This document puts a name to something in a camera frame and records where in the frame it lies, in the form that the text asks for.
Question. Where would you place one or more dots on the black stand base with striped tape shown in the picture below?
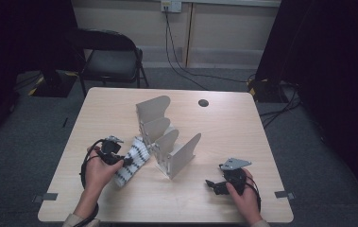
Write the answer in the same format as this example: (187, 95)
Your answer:
(54, 85)

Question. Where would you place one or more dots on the black folding chair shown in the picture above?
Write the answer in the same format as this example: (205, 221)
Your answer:
(110, 63)

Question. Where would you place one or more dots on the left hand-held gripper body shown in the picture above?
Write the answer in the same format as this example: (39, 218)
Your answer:
(110, 149)

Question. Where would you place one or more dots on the dark curtain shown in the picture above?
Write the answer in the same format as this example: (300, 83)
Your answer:
(334, 78)

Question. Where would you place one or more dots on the white expandable divider rack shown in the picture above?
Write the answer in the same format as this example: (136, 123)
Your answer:
(167, 145)

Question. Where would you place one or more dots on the white wall socket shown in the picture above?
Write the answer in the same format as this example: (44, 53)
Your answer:
(171, 5)

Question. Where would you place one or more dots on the grey tape strip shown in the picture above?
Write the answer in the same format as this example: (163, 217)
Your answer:
(46, 197)
(284, 195)

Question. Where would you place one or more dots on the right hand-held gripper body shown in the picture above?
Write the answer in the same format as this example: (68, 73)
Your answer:
(235, 179)

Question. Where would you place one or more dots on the white cloth with black pattern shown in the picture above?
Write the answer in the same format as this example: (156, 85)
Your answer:
(134, 164)

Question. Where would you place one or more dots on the person's right hand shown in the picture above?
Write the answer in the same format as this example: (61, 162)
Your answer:
(246, 203)

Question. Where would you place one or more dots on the person's left hand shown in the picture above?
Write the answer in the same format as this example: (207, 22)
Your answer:
(101, 175)

